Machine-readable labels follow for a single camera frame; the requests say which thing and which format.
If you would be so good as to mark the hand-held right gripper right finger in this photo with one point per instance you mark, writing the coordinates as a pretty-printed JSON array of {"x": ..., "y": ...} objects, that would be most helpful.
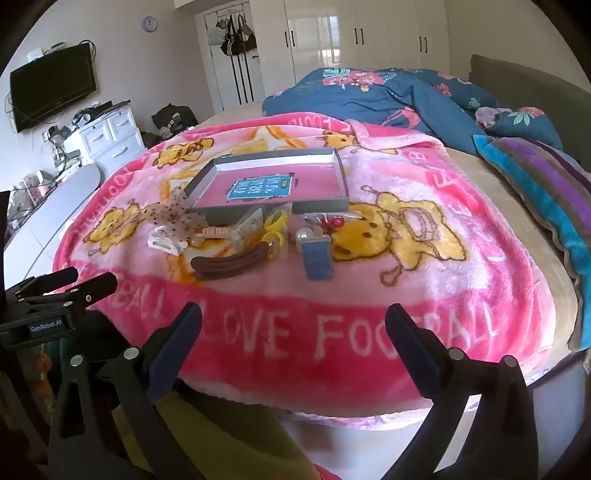
[{"x": 415, "y": 353}]

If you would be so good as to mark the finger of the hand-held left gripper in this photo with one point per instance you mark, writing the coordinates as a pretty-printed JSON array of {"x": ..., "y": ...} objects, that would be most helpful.
[
  {"x": 55, "y": 278},
  {"x": 94, "y": 284}
]

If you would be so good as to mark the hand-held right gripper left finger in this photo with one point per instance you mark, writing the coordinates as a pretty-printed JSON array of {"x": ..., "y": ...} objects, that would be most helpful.
[{"x": 171, "y": 355}]

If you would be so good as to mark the white hair clip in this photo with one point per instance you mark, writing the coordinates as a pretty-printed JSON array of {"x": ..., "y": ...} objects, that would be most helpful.
[{"x": 166, "y": 242}]

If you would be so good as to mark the brown hair clip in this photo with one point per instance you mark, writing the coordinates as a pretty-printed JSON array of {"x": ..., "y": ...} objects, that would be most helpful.
[{"x": 231, "y": 267}]

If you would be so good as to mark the dotted sheer bow hair clip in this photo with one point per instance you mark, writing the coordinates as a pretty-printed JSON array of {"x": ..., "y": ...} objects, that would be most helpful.
[{"x": 178, "y": 214}]

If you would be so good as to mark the clear earring card packet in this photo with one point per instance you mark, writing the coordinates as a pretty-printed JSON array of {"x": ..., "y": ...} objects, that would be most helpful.
[{"x": 247, "y": 226}]

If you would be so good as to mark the yellow hair clips packet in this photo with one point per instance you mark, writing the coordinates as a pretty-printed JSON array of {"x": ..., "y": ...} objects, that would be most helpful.
[{"x": 275, "y": 222}]

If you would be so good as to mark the grey shallow box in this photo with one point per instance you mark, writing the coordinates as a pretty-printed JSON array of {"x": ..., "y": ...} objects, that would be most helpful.
[{"x": 323, "y": 203}]

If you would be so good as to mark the white rounded table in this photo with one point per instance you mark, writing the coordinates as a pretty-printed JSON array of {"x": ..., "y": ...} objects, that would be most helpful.
[{"x": 69, "y": 189}]

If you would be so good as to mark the person's yellow clothing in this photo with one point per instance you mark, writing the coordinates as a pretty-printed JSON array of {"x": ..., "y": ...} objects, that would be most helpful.
[{"x": 207, "y": 438}]

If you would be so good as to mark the pink printed blanket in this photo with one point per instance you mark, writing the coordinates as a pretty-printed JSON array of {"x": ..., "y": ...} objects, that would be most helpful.
[{"x": 323, "y": 295}]

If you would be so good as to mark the pink spiral hair clip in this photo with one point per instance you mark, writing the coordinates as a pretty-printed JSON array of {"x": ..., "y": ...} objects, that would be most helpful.
[{"x": 217, "y": 230}]

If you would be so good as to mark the small blue box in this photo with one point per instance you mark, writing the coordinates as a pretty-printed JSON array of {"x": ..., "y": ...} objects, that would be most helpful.
[{"x": 317, "y": 258}]

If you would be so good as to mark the white drawer cabinet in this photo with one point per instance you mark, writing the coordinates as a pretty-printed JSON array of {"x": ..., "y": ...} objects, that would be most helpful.
[{"x": 115, "y": 138}]

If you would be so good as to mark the red earrings packet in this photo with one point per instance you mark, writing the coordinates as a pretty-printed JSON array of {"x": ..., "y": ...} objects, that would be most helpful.
[{"x": 332, "y": 222}]

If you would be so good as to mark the white pearl bead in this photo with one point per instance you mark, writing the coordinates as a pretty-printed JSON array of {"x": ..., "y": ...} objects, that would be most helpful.
[{"x": 304, "y": 235}]

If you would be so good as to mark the black bag on floor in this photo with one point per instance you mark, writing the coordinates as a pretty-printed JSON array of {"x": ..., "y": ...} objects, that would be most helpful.
[{"x": 175, "y": 117}]

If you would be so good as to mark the blue printed card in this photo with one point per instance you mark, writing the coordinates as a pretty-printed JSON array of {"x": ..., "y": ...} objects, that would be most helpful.
[{"x": 258, "y": 189}]

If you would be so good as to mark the striped pillow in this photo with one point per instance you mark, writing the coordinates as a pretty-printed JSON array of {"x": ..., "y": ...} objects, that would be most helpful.
[{"x": 545, "y": 184}]

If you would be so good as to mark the white door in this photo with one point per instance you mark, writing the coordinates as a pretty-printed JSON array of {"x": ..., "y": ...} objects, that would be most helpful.
[{"x": 217, "y": 83}]

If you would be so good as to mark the blue floral quilt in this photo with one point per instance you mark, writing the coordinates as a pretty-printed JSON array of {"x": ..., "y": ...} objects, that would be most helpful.
[{"x": 415, "y": 101}]

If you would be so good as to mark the black hanging bag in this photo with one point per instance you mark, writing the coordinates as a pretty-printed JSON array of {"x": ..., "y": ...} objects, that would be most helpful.
[{"x": 229, "y": 41}]

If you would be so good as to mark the grey hanging bag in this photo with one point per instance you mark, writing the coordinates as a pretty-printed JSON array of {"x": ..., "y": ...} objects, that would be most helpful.
[{"x": 214, "y": 33}]

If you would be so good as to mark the olive headboard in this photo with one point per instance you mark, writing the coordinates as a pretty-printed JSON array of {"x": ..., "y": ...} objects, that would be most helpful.
[{"x": 508, "y": 83}]

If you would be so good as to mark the dark hanging bag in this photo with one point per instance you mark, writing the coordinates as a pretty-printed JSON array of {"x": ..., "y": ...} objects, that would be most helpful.
[{"x": 249, "y": 37}]

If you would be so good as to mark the white glossy wardrobe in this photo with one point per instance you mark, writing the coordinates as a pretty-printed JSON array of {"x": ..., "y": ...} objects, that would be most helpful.
[{"x": 392, "y": 37}]

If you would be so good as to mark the black wall television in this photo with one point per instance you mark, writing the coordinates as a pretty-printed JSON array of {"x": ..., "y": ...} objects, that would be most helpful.
[{"x": 51, "y": 87}]

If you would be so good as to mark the round wall clock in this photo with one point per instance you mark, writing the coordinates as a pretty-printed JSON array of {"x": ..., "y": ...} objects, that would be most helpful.
[{"x": 150, "y": 24}]

